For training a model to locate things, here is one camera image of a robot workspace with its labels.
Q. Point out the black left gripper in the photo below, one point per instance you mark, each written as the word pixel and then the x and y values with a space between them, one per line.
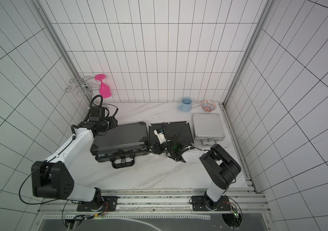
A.
pixel 114 122

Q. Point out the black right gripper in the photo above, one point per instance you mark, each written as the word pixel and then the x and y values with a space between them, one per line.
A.
pixel 167 143

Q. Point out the black poker case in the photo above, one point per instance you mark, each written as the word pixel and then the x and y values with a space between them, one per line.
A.
pixel 181 130
pixel 121 145

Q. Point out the silver aluminium poker case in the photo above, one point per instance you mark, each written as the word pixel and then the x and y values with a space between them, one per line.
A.
pixel 207 128

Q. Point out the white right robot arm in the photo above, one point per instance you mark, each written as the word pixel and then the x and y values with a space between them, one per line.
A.
pixel 222 168

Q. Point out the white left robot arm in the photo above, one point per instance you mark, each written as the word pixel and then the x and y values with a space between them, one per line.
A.
pixel 51 178

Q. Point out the pink plastic goblet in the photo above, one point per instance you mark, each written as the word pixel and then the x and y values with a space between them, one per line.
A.
pixel 104 89

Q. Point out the light blue mug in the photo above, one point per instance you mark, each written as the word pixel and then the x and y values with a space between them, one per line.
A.
pixel 185 104

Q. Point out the patterned small bowl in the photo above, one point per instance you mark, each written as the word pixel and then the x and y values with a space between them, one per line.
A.
pixel 208 106

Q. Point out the aluminium mounting rail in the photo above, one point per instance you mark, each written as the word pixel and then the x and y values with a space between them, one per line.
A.
pixel 181 203

